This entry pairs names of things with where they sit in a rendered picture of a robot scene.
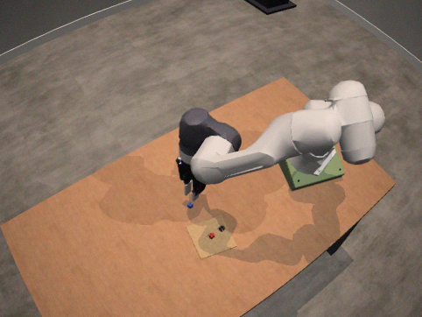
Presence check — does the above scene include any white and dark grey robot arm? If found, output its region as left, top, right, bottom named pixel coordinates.
left=179, top=81, right=385, bottom=185

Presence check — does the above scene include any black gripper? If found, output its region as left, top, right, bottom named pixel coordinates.
left=176, top=157, right=206, bottom=201

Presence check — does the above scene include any beige square mat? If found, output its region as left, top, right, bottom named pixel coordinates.
left=186, top=215, right=237, bottom=259

